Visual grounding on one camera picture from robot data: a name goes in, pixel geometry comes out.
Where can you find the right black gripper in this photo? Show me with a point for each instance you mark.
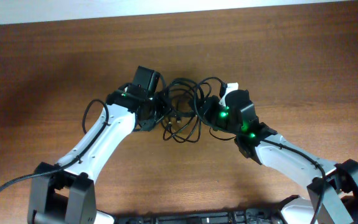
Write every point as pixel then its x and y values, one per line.
pixel 211 102

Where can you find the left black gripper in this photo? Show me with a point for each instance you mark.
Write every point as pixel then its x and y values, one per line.
pixel 150 124

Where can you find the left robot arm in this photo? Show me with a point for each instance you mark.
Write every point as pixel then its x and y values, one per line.
pixel 65 192

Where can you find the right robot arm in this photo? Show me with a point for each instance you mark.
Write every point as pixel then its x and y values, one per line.
pixel 332 186

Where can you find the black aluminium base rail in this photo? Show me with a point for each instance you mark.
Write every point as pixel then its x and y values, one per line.
pixel 247 216

